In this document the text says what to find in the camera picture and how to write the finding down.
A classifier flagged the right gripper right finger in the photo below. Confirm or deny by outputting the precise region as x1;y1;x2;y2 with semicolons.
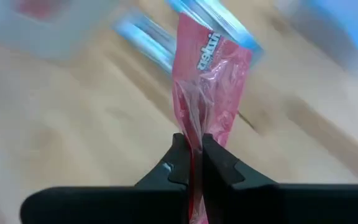
201;133;358;224

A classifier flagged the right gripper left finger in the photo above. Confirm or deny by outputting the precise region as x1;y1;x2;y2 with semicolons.
19;133;196;224

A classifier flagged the pink translucent Twizzlers packet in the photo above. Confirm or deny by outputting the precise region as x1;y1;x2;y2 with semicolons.
171;12;254;224

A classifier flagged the silver blue Hershey's bar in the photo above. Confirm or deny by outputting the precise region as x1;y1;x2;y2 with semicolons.
165;0;264;62
112;14;177;75

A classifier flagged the grey plastic bin with handles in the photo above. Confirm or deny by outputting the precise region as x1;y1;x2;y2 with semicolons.
0;0;127;62

